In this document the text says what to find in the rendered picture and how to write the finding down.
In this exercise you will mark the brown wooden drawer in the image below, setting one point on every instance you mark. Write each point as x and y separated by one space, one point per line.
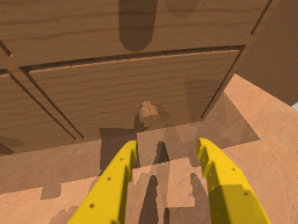
110 95
37 26
24 122

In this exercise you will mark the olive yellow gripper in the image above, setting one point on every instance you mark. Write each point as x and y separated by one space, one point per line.
231 198

